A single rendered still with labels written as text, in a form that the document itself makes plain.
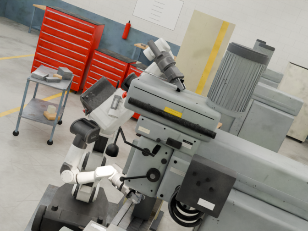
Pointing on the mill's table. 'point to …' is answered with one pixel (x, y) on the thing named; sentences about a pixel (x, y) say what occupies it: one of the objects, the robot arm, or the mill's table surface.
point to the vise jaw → (112, 228)
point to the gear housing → (151, 132)
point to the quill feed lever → (152, 174)
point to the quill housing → (143, 143)
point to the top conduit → (172, 118)
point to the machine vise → (92, 226)
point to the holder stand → (144, 207)
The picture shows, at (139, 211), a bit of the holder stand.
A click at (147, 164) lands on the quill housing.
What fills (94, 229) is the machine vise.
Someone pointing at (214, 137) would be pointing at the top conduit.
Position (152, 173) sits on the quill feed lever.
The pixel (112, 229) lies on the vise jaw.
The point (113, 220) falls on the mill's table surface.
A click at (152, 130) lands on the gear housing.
